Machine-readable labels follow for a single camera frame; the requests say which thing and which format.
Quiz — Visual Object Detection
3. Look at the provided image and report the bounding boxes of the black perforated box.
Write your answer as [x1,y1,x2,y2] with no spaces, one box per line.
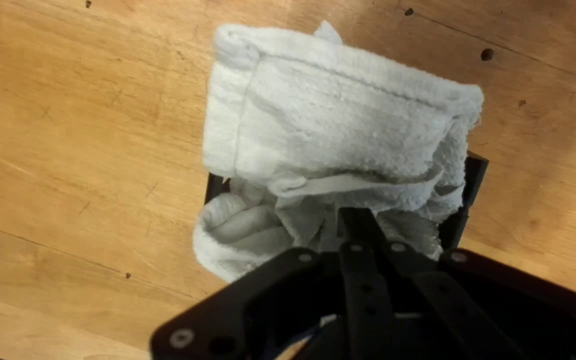
[204,153,488,247]

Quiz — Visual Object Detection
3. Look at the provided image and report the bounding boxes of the white cloth towel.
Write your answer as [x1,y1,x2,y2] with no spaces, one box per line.
[191,24,483,282]

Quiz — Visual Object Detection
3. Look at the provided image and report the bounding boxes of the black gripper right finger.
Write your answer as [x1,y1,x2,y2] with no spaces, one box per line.
[387,242,527,360]

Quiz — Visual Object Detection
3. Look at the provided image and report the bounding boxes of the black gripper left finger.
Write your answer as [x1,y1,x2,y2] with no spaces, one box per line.
[339,208,396,360]

